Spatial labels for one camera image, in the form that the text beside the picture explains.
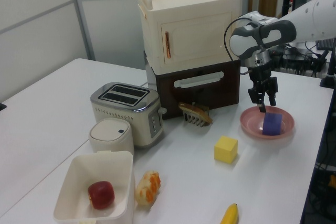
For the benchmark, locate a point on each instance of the metal toast rack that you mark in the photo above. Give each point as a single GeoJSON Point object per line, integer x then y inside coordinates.
{"type": "Point", "coordinates": [191, 121]}

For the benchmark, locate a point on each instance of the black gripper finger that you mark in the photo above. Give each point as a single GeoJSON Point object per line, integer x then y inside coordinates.
{"type": "Point", "coordinates": [273, 90]}
{"type": "Point", "coordinates": [256, 95]}

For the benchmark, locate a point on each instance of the cream toy cabinet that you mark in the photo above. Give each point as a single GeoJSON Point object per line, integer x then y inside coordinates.
{"type": "Point", "coordinates": [197, 24]}

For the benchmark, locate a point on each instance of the black camera stand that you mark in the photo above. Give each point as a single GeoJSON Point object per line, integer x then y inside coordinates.
{"type": "Point", "coordinates": [329, 74]}

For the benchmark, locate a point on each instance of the orange and white pastry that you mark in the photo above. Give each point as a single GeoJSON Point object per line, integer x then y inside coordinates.
{"type": "Point", "coordinates": [147, 187]}

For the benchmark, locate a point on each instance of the purple cube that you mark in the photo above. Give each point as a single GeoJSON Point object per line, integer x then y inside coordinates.
{"type": "Point", "coordinates": [271, 125]}

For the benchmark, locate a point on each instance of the small white lidded canister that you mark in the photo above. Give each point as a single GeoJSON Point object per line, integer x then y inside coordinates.
{"type": "Point", "coordinates": [110, 134]}

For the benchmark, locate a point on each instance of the red apple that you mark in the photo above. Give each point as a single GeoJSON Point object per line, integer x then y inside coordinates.
{"type": "Point", "coordinates": [101, 195]}

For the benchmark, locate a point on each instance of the pink plate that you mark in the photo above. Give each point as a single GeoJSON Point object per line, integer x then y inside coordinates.
{"type": "Point", "coordinates": [252, 124]}

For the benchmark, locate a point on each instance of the yellow banana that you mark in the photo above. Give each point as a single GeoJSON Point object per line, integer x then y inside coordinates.
{"type": "Point", "coordinates": [231, 214]}

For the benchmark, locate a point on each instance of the black gripper body silver ring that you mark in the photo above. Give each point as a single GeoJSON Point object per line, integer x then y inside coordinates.
{"type": "Point", "coordinates": [258, 66]}

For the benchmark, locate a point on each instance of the dark brown drawer unit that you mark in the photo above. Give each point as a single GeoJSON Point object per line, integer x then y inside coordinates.
{"type": "Point", "coordinates": [197, 98]}

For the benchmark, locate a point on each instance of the white plastic container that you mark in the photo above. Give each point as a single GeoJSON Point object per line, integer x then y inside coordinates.
{"type": "Point", "coordinates": [68, 182]}

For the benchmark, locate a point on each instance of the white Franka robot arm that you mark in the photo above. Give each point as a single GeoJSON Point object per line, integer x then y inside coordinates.
{"type": "Point", "coordinates": [315, 16]}

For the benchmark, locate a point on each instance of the yellow cube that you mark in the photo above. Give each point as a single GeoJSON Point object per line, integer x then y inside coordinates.
{"type": "Point", "coordinates": [225, 150]}

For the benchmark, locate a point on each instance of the chrome and cream toaster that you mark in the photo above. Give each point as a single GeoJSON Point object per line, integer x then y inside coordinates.
{"type": "Point", "coordinates": [118, 119]}

